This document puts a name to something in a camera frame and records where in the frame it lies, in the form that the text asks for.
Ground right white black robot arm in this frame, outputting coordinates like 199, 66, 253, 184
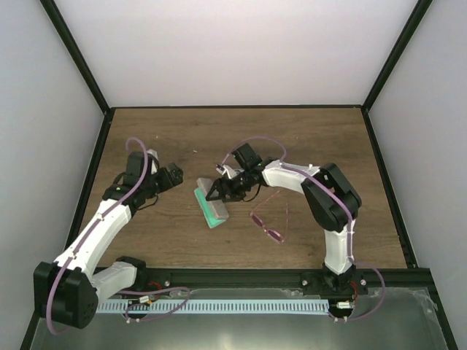
194, 142, 362, 294

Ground light blue slotted cable duct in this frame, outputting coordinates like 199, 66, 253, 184
96, 299, 329, 316

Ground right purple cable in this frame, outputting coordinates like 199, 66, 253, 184
221, 136, 386, 323

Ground black mounting rail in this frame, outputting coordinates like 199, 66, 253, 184
129, 268, 435, 298

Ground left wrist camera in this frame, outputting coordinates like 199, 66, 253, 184
147, 149, 160, 175

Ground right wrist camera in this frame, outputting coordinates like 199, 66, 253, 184
216, 164, 244, 179

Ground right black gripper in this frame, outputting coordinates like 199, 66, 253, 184
207, 169, 254, 203

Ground grey green glasses case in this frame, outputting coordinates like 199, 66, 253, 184
193, 178, 229, 229

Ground pink sunglasses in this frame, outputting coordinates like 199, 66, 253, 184
250, 190, 290, 244

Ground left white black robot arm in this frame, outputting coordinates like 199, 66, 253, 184
33, 149, 183, 333

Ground black enclosure frame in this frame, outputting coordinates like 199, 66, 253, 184
18, 0, 459, 350

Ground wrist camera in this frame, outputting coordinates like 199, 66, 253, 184
147, 149, 160, 175
216, 164, 244, 179

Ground metal front plate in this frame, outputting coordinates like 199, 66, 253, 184
30, 288, 448, 349

